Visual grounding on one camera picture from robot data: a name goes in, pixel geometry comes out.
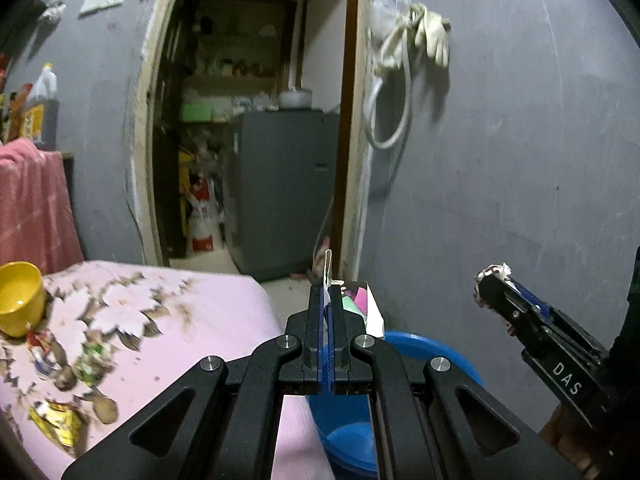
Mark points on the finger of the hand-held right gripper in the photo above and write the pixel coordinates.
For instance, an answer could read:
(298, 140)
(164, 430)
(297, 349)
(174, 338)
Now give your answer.
(532, 301)
(500, 302)

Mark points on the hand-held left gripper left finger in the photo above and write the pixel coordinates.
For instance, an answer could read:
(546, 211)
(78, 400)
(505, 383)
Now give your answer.
(320, 325)

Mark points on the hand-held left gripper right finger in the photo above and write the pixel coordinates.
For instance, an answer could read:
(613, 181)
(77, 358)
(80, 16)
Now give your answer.
(333, 350)

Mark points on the white red paper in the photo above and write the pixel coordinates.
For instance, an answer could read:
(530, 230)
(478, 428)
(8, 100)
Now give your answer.
(497, 270)

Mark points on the colourful snack wrapper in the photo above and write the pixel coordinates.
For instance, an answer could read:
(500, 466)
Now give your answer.
(357, 305)

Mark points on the blue plastic basin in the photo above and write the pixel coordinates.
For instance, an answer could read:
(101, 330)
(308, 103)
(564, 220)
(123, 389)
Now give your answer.
(345, 440)

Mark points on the pink floral tablecloth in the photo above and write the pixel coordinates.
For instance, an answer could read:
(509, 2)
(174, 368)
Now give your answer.
(225, 310)

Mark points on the red white sack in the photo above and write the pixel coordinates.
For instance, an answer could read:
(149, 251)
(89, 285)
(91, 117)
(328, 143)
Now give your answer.
(205, 220)

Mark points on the yellow sack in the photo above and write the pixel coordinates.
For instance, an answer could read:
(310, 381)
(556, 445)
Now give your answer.
(185, 160)

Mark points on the white pot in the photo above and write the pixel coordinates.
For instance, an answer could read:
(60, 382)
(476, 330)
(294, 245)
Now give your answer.
(295, 98)

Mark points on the green snack wrapper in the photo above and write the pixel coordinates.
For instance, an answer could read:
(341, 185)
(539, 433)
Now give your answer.
(95, 362)

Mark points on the green plastic container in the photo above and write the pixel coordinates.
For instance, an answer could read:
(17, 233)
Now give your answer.
(196, 111)

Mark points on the red white wrapper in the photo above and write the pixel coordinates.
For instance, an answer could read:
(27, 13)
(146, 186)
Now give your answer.
(42, 355)

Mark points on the white rubber glove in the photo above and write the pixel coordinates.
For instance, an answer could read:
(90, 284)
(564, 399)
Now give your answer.
(435, 30)

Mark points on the yellow snack wrapper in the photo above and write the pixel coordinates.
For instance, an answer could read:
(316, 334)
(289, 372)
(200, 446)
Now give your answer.
(57, 425)

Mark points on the dark wooden shelf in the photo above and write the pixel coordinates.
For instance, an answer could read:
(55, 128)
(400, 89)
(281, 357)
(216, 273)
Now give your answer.
(240, 35)

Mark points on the yellow plastic bowl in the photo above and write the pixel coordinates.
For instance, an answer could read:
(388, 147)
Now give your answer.
(17, 300)

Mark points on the pink towel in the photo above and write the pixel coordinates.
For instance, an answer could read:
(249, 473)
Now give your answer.
(35, 200)

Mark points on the clear plastic bag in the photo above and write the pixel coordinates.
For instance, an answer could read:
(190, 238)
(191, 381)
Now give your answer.
(385, 12)

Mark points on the large jug yellow label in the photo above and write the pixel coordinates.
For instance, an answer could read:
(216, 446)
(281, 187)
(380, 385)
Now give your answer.
(42, 120)

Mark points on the orange bottle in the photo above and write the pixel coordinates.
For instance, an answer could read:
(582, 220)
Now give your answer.
(17, 110)

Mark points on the white hanging packets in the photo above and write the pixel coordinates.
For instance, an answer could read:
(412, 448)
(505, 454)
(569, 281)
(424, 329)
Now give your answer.
(52, 5)

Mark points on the cream door frame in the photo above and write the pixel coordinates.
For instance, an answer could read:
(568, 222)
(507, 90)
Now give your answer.
(145, 110)

